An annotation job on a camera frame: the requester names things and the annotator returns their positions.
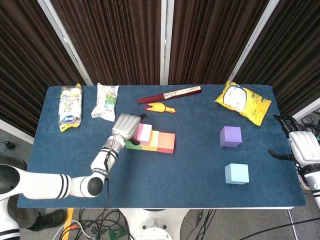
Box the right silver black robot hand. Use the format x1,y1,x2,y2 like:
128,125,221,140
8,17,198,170
267,114,320,168

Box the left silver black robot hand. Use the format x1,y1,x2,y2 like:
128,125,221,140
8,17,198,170
111,113,148,146

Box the pink block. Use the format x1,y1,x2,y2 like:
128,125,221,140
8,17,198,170
133,123,153,145

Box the green block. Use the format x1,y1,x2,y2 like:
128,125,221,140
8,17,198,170
124,140,143,151

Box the yellow block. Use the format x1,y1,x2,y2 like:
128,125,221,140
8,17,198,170
141,129,160,152

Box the red block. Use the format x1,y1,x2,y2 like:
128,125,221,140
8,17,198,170
156,131,176,154

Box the purple cube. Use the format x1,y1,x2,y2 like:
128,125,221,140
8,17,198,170
219,126,243,148

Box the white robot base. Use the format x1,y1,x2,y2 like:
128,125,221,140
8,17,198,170
117,208,190,240

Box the light blue cube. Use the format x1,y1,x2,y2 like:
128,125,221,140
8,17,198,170
224,163,250,186

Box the white green snack package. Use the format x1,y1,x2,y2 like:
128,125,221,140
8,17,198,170
90,82,120,123

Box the yellow rubber chicken toy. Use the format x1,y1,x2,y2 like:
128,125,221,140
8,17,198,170
144,102,177,115

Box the yellow white snack bag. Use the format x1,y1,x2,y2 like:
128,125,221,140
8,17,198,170
57,83,83,133

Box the dark red folded fan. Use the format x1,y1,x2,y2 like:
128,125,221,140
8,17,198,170
137,85,202,105

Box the blue felt table cloth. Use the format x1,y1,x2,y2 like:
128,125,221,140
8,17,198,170
16,84,307,210

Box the brown pleated curtain panel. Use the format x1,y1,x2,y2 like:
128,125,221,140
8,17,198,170
51,0,163,86
234,0,320,123
168,0,270,86
0,0,85,138

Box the green circuit board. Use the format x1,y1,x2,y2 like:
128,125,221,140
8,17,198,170
108,228,125,240

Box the black shoe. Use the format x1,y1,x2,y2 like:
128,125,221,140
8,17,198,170
28,209,68,231

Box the coiled black floor cables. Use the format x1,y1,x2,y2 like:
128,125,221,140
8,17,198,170
301,109,320,141

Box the white partition floor rail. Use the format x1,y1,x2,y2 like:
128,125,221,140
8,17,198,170
0,118,35,145
291,99,320,121

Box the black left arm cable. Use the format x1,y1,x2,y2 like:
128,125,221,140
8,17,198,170
102,149,113,210

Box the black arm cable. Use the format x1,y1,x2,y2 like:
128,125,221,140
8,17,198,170
102,149,113,210
237,216,320,240

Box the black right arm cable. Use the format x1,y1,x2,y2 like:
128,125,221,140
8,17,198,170
237,216,320,240

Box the white partition frame post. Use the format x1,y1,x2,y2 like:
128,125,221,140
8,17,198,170
228,0,280,81
37,0,94,86
159,0,175,85

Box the white table frame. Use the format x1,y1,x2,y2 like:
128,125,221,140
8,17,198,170
67,207,294,211

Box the tangled floor cable bundle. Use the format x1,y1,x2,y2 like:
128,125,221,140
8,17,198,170
53,208,136,240

